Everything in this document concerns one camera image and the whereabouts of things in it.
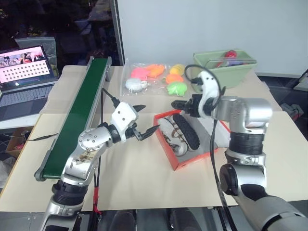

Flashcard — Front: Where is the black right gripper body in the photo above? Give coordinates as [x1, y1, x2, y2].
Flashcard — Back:
[184, 94, 203, 118]

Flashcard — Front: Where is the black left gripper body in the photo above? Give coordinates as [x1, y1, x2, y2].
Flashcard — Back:
[125, 121, 143, 140]

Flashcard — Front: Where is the white shoe black sole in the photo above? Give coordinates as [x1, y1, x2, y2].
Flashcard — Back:
[158, 117, 189, 156]
[172, 113, 201, 153]

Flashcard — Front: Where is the red shoe box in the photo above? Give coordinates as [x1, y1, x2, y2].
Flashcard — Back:
[153, 109, 232, 171]

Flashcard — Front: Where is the green conveyor belt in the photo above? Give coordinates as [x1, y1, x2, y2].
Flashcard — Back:
[35, 56, 113, 181]

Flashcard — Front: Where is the brown cardboard box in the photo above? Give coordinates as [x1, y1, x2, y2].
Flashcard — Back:
[4, 129, 32, 158]

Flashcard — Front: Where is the green star toy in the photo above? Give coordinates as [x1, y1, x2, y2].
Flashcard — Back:
[167, 81, 188, 96]

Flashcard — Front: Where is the white round toy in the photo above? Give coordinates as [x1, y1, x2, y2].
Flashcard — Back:
[125, 78, 149, 93]

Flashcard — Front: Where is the small orange soft toy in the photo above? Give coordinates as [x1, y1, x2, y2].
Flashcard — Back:
[166, 74, 183, 84]

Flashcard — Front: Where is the clear bag of toys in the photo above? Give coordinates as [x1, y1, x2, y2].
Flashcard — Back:
[119, 58, 193, 97]

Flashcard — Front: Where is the yellow soft toy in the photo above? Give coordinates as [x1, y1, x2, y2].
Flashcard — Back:
[169, 64, 185, 75]

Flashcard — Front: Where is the pink soft toy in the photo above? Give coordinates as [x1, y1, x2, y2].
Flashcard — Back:
[131, 67, 149, 80]

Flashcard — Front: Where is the orange fish toy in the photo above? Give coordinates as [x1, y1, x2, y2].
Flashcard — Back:
[145, 64, 167, 78]

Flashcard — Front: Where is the light green plastic bin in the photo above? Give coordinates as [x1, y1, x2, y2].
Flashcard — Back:
[192, 50, 258, 93]

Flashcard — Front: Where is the white partition panel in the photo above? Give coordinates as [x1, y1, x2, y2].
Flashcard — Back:
[115, 0, 308, 76]

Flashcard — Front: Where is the white device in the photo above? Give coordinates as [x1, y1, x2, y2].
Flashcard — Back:
[293, 69, 308, 91]

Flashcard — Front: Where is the grey open laptop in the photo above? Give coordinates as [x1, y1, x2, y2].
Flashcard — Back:
[0, 45, 60, 121]

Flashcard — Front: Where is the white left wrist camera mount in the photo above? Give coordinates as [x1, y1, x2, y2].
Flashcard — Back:
[110, 102, 140, 142]

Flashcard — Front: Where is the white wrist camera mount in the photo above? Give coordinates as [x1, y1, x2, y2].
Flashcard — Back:
[196, 71, 221, 119]
[110, 102, 140, 142]

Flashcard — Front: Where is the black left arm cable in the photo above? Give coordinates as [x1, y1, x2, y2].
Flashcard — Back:
[93, 88, 119, 231]

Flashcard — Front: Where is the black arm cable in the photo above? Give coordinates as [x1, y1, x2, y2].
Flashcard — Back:
[93, 88, 119, 231]
[184, 64, 233, 210]

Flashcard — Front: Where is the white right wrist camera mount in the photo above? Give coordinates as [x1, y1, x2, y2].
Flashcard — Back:
[196, 71, 221, 119]

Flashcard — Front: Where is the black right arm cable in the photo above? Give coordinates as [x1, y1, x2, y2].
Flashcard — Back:
[184, 64, 233, 210]

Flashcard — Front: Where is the aluminium frame post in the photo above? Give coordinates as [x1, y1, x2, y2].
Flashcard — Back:
[111, 0, 125, 65]

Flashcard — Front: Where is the thin black table cable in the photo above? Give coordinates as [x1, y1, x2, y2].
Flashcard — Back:
[26, 134, 59, 142]

